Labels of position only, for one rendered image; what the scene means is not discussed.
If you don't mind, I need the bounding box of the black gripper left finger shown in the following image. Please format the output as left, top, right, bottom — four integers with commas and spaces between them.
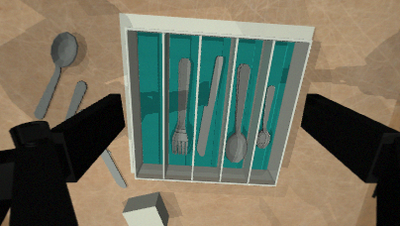
0, 94, 126, 226

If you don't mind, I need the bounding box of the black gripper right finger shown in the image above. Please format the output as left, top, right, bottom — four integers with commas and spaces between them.
300, 93, 400, 226

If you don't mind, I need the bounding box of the grey table knife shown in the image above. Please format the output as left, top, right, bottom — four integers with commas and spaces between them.
197, 56, 224, 157
101, 149, 127, 188

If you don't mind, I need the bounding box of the grey cutlery tray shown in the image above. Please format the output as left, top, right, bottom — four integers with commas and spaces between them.
125, 27, 313, 186

